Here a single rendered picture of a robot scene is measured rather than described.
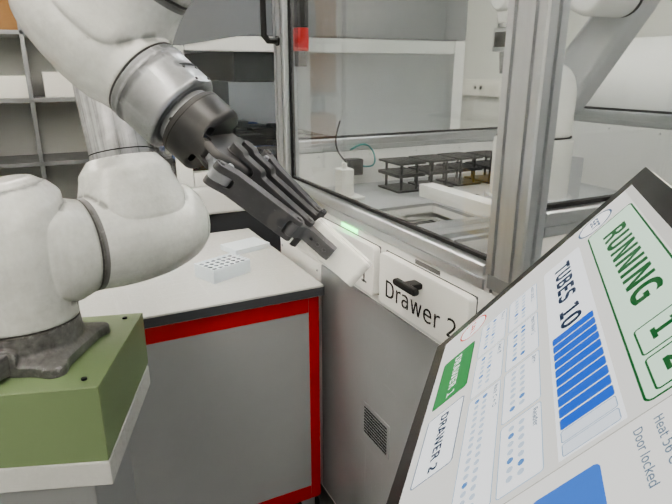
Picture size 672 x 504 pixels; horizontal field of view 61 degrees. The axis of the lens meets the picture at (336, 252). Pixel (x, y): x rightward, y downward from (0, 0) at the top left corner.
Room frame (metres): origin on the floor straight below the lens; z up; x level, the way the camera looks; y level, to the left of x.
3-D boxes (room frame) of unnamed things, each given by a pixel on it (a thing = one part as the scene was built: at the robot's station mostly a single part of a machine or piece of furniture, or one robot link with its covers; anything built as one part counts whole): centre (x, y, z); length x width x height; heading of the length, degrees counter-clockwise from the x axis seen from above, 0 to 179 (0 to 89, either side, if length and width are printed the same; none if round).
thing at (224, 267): (1.45, 0.31, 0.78); 0.12 x 0.08 x 0.04; 139
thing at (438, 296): (1.00, -0.16, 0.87); 0.29 x 0.02 x 0.11; 27
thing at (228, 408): (1.52, 0.43, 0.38); 0.62 x 0.58 x 0.76; 27
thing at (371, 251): (1.29, -0.02, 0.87); 0.29 x 0.02 x 0.11; 27
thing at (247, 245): (1.69, 0.28, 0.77); 0.13 x 0.09 x 0.02; 132
